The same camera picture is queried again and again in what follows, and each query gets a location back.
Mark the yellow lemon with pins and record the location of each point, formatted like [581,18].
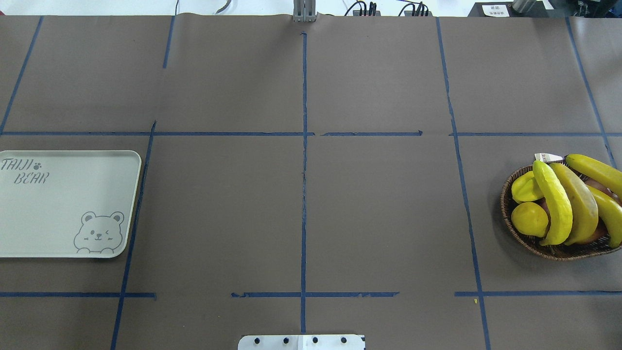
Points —
[530,219]

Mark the aluminium frame post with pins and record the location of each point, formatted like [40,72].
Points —
[304,11]

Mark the small yellow banana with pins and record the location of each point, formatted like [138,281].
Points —
[611,214]

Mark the yellow starfruit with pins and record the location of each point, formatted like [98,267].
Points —
[525,189]

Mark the black cable plugs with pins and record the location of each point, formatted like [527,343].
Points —
[387,8]

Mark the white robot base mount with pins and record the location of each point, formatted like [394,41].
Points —
[303,342]

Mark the white bear tray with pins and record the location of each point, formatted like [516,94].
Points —
[66,204]

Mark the greenish ridged banana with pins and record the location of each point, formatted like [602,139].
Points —
[558,203]

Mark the worn yellow banana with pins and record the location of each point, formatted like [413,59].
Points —
[584,207]

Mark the brown wicker basket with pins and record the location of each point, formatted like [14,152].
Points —
[560,252]

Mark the paper price tag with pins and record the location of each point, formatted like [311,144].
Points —
[546,157]

